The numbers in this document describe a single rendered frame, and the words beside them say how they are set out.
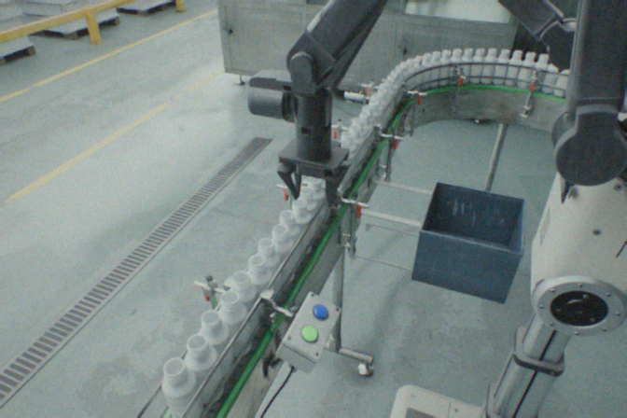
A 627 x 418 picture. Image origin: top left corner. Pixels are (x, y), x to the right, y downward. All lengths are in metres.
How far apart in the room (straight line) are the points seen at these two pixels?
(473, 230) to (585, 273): 0.90
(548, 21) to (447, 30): 3.22
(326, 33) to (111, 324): 2.19
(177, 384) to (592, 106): 0.75
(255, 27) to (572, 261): 4.24
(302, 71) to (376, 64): 3.82
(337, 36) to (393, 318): 1.97
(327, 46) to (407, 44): 3.71
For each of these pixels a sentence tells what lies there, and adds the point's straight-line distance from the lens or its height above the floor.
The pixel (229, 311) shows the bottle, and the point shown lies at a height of 1.14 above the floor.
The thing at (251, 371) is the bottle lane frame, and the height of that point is 0.99.
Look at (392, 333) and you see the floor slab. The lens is 2.39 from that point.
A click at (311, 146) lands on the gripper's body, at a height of 1.52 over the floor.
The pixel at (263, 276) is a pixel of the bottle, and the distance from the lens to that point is 1.03.
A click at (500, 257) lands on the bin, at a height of 0.92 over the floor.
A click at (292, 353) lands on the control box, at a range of 0.94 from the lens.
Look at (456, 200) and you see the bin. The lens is 1.75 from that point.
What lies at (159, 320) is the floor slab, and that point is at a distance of 2.54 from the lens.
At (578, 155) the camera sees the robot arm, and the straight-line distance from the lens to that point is 0.62.
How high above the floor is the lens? 1.85
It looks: 36 degrees down
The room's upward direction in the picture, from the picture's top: straight up
